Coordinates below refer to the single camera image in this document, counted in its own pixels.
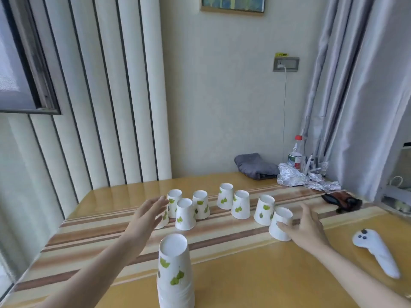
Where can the person's right hand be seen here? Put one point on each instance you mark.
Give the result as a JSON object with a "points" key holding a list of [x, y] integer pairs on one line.
{"points": [[310, 232]]}

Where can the person's left hand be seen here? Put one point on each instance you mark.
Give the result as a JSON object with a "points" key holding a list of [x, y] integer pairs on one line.
{"points": [[144, 221]]}

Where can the person's left fingers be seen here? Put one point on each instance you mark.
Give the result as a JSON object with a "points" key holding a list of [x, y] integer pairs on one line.
{"points": [[157, 206]]}

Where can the person's right thumb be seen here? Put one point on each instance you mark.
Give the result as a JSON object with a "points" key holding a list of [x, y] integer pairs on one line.
{"points": [[285, 229]]}

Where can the white leaf-print paper cup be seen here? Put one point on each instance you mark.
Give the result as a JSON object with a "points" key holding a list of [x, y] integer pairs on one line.
{"points": [[279, 221]]}

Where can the person's right forearm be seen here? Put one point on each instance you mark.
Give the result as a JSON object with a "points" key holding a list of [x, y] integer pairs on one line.
{"points": [[362, 279]]}

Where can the person's left forearm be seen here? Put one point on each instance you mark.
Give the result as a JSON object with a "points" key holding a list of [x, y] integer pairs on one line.
{"points": [[96, 272]]}

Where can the row of upturned paper cups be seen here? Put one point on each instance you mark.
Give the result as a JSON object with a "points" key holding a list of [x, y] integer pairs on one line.
{"points": [[240, 205]]}

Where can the crumpled aluminium foil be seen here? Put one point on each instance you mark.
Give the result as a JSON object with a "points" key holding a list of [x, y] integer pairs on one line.
{"points": [[292, 176]]}

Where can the black and brown case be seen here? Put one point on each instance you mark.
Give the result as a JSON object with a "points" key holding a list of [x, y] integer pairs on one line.
{"points": [[342, 202]]}

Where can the stack of nested paper cups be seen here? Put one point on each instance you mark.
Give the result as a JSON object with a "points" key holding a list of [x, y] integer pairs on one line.
{"points": [[175, 272]]}

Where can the clear pen holder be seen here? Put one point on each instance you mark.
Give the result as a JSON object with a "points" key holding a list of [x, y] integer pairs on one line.
{"points": [[316, 166]]}

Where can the folded grey cloth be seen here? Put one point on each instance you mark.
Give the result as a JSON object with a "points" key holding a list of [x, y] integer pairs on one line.
{"points": [[255, 165]]}

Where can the red-capped plastic bottle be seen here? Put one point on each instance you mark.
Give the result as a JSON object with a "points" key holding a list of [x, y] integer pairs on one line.
{"points": [[295, 157]]}

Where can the white sock puppet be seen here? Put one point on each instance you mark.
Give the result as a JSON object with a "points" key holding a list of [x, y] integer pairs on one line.
{"points": [[377, 251]]}

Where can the white storage rack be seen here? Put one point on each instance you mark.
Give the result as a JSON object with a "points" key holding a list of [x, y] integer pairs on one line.
{"points": [[396, 192]]}

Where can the white vertical blinds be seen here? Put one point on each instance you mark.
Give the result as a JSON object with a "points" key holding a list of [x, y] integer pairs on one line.
{"points": [[106, 92]]}

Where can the grey curtain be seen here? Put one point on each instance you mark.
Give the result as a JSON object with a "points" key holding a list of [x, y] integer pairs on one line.
{"points": [[362, 92]]}

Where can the white plug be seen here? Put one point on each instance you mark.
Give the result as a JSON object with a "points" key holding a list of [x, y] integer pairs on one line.
{"points": [[281, 66]]}

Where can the yellow label sticker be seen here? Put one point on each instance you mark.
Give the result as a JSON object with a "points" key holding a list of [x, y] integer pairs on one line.
{"points": [[282, 55]]}

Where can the framed green picture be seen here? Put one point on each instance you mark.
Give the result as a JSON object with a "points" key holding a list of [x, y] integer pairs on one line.
{"points": [[232, 3]]}

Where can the grey wall socket panel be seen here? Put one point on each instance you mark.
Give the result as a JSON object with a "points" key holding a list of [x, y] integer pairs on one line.
{"points": [[290, 64]]}

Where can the dark window frame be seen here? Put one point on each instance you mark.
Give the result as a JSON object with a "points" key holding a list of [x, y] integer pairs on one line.
{"points": [[32, 67]]}

